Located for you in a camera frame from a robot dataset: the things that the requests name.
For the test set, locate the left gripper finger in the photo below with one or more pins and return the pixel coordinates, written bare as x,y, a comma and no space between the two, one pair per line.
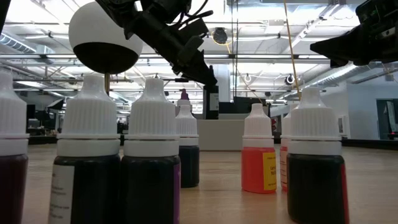
202,73

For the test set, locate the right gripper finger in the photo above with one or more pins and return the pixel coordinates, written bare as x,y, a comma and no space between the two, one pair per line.
342,46

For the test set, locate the large purple-tip colouring bottle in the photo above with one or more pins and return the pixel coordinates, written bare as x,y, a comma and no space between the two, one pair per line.
184,95

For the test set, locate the grey plastic bin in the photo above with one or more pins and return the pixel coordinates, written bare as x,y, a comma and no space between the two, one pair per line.
220,135

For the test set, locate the small orange white-label dropper bottle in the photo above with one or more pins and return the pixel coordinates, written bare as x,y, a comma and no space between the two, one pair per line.
283,168

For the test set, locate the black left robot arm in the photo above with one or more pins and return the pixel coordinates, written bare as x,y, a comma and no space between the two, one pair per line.
168,6

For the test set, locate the black perforated computer case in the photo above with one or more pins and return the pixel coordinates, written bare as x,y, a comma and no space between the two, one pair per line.
236,105

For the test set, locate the white globe lamp black base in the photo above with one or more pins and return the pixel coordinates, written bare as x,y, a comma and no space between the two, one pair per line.
93,31

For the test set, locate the dark doorway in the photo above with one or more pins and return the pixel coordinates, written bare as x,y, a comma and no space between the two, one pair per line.
385,121

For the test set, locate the small navy dropper bottle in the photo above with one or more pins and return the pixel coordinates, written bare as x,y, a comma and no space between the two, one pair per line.
188,165

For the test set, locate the small orange yellow-label dropper bottle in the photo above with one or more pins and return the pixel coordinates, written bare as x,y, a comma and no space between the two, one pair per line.
255,171

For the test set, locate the small purple-label dropper bottle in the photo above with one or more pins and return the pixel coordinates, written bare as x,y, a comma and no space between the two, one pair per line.
149,186

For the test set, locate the small red-label dropper bottle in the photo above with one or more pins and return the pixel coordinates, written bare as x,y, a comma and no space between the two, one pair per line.
314,186

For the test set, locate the background office desk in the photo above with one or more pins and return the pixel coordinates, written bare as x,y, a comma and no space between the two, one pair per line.
37,121

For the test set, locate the small black white-label dropper bottle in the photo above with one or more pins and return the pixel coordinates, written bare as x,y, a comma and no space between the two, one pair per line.
93,186

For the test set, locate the small dark red dropper bottle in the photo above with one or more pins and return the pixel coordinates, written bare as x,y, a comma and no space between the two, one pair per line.
12,186

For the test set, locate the silver ventilation duct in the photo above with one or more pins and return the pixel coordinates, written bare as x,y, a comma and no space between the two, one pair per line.
15,43
335,76

